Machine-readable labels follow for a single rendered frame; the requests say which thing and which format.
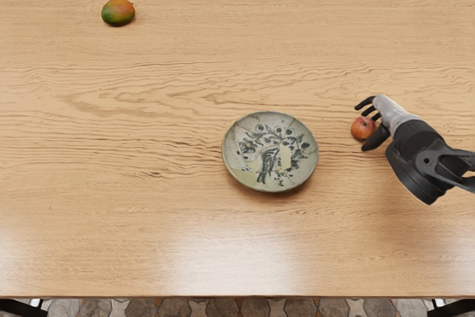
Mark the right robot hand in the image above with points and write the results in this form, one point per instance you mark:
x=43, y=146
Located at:
x=392, y=113

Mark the patterned ceramic plate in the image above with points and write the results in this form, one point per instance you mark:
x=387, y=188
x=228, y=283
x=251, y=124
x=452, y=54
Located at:
x=269, y=151

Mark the small red apple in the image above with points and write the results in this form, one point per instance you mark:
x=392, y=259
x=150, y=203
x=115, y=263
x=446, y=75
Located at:
x=362, y=128

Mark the green and red mango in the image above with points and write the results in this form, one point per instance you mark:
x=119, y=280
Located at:
x=117, y=12

